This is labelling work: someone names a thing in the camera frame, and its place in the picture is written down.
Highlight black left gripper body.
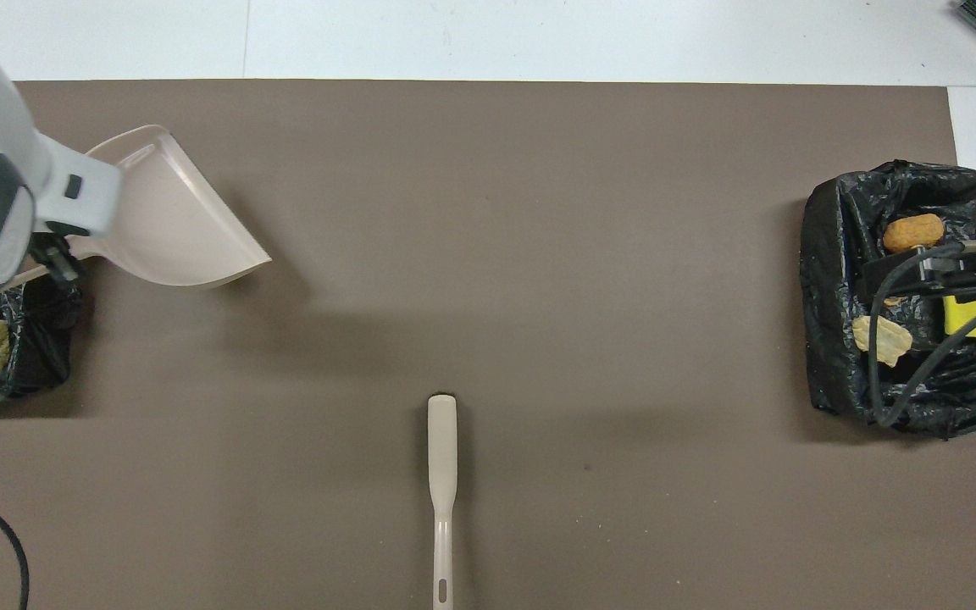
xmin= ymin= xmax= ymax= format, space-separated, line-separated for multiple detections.
xmin=27 ymin=227 xmax=87 ymax=286

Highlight beige plastic dustpan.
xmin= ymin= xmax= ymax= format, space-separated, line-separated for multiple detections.
xmin=3 ymin=125 xmax=274 ymax=293

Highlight beige hand brush black bristles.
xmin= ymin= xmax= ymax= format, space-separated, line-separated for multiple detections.
xmin=427 ymin=393 xmax=460 ymax=610

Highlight orange striped croissant piece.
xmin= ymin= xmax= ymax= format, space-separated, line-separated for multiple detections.
xmin=851 ymin=314 xmax=913 ymax=368

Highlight golden brown bread roll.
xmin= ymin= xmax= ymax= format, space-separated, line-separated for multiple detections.
xmin=883 ymin=213 xmax=946 ymax=254

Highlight plain yellow sponge piece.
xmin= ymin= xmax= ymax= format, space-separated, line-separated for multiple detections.
xmin=941 ymin=292 xmax=976 ymax=339

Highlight black-bagged bin with pink patch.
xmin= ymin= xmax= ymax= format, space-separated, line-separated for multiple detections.
xmin=0 ymin=275 xmax=86 ymax=403

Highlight brown paper table mat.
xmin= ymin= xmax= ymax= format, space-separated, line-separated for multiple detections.
xmin=0 ymin=80 xmax=976 ymax=610

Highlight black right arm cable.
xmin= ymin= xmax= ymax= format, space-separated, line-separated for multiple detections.
xmin=868 ymin=240 xmax=976 ymax=427

